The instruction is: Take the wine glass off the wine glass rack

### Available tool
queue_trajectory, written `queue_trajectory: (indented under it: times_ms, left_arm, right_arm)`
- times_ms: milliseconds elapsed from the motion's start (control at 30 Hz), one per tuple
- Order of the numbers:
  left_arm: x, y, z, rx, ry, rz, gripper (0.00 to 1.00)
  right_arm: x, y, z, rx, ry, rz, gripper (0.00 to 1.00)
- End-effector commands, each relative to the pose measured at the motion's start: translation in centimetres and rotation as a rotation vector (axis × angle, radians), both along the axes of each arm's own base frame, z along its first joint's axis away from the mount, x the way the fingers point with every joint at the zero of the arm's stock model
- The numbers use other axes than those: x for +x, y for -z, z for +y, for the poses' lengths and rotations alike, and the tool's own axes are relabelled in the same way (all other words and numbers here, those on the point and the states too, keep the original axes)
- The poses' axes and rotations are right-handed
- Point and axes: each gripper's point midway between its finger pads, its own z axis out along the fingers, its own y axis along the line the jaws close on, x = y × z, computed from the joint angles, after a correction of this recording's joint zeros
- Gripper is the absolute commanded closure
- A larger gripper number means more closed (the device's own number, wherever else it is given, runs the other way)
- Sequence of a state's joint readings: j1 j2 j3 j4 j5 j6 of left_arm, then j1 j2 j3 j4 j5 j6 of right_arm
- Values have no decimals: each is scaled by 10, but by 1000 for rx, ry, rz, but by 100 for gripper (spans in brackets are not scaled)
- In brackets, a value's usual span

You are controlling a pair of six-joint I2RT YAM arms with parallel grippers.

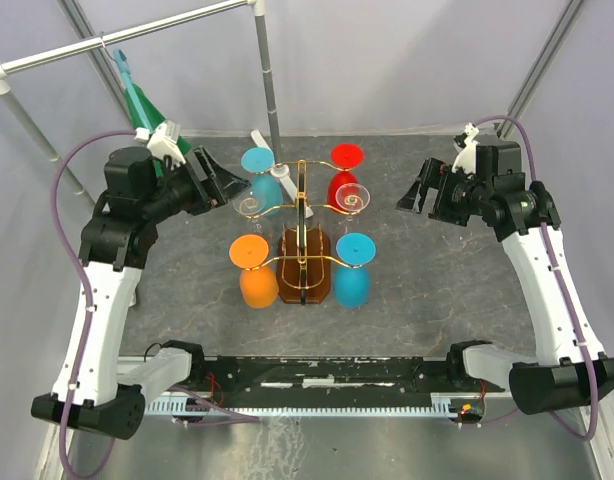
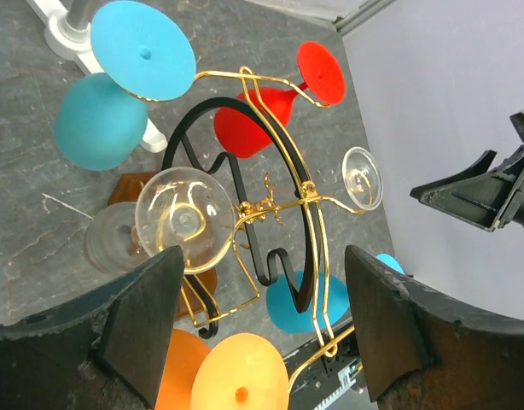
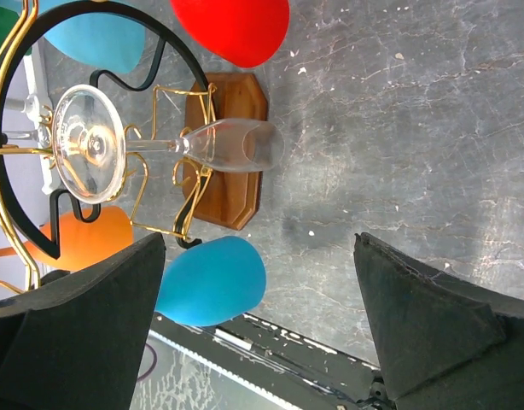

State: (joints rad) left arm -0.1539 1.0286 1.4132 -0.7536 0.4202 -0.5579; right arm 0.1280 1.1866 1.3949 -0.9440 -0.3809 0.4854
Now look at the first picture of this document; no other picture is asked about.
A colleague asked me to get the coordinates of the red wine glass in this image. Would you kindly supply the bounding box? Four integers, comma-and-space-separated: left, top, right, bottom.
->
327, 143, 364, 210

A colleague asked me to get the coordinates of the light blue back glass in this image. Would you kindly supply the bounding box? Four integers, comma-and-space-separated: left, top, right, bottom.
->
241, 147, 283, 212

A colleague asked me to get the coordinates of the light blue cable duct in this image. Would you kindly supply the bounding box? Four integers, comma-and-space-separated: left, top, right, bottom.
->
145, 393, 458, 419

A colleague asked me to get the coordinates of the blue front wine glass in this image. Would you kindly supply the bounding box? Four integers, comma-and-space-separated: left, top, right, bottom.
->
333, 232, 377, 308

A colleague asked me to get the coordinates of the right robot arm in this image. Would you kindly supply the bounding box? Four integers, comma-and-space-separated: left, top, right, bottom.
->
397, 141, 614, 415

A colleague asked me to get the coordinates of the orange wine glass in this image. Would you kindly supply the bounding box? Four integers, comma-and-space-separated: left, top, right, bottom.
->
229, 234, 279, 309

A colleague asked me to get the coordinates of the clear wine glass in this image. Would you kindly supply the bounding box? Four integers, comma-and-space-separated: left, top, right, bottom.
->
335, 183, 371, 223
232, 189, 273, 240

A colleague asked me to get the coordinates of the brown wooden rack base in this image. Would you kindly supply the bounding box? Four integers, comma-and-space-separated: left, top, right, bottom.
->
276, 224, 332, 305

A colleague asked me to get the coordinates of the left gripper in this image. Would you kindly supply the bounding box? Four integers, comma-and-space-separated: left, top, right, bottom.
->
143, 145, 252, 223

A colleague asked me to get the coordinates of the silver clothes rail frame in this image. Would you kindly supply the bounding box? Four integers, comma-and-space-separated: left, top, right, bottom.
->
0, 1, 264, 213

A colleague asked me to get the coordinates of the blue clothes hanger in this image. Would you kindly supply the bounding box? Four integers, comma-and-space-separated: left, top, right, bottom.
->
113, 49, 162, 132

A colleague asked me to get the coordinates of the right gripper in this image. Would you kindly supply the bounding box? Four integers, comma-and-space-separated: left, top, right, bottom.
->
395, 157, 492, 228

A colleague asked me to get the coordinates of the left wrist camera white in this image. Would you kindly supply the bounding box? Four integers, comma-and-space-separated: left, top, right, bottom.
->
135, 120, 186, 170

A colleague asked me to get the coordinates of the gold wire glass rack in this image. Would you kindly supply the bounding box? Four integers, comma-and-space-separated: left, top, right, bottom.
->
264, 160, 345, 294

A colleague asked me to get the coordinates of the green cloth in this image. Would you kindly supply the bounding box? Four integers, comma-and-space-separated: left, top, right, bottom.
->
121, 71, 190, 169

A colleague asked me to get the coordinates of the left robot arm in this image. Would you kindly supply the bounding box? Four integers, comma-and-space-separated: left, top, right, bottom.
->
31, 146, 251, 440

